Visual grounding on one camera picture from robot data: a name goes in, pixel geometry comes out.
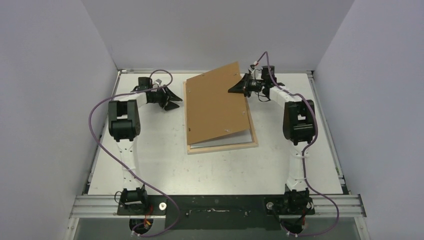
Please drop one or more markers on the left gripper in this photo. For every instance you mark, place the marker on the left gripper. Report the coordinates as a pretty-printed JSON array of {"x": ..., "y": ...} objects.
[{"x": 167, "y": 95}]

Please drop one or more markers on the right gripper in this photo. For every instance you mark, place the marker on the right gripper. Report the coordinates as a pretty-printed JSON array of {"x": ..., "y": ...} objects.
[{"x": 246, "y": 86}]

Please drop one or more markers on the white wooden picture frame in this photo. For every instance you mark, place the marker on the white wooden picture frame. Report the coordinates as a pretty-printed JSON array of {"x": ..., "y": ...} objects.
[{"x": 253, "y": 144}]

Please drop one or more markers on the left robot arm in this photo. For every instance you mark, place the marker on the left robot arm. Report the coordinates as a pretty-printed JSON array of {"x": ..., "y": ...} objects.
[{"x": 124, "y": 126}]

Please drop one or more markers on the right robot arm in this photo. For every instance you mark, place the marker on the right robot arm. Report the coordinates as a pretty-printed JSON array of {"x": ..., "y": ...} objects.
[{"x": 298, "y": 128}]

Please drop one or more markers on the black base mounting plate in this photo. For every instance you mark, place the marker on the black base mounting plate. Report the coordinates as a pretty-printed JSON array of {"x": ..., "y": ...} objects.
[{"x": 261, "y": 217}]

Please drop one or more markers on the aluminium front rail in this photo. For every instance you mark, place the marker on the aluminium front rail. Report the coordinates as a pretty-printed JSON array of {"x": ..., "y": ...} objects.
[{"x": 105, "y": 206}]

